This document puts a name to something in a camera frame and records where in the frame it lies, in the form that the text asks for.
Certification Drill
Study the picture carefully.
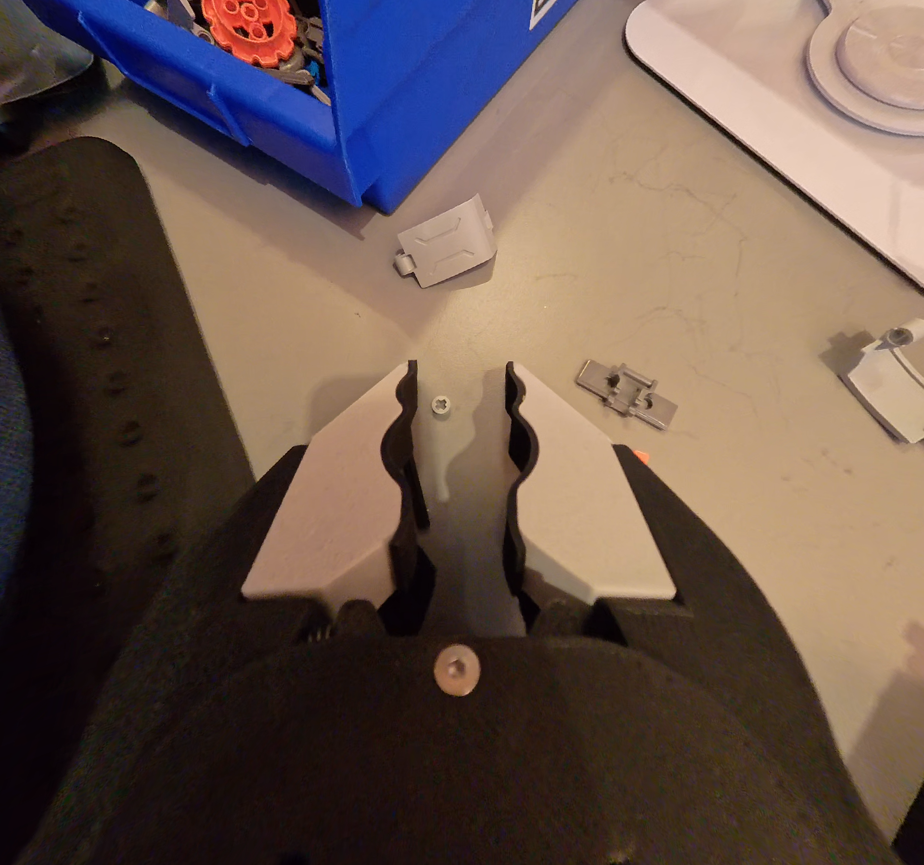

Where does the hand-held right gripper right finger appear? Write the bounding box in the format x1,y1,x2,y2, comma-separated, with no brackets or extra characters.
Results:
501,361,678,624

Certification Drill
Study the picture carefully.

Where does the grey cloth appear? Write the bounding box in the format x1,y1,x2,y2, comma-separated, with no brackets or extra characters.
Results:
0,0,95,108

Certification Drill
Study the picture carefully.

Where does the orange toy gear wheel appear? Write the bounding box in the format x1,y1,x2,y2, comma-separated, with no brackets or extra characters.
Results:
200,0,298,71

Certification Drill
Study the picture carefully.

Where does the grey angled panel piece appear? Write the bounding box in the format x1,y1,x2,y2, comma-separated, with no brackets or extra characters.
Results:
837,318,924,445

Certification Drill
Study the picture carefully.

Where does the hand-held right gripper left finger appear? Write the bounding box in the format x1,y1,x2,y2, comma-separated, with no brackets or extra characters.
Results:
242,360,436,617

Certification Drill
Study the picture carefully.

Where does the white adjustable stand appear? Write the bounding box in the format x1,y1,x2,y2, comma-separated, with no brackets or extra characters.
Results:
624,0,924,290

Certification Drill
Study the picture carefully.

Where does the grey track link piece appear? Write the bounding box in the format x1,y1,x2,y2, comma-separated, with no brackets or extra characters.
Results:
575,359,680,432

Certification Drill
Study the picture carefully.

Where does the grey curved panel piece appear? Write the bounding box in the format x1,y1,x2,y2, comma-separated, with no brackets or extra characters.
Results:
393,194,499,289

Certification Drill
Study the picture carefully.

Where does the blue parts bin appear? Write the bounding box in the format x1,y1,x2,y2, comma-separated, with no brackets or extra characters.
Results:
0,0,630,215

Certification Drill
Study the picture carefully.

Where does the pile of toy building parts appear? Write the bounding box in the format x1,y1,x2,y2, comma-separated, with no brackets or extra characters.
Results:
144,0,333,104

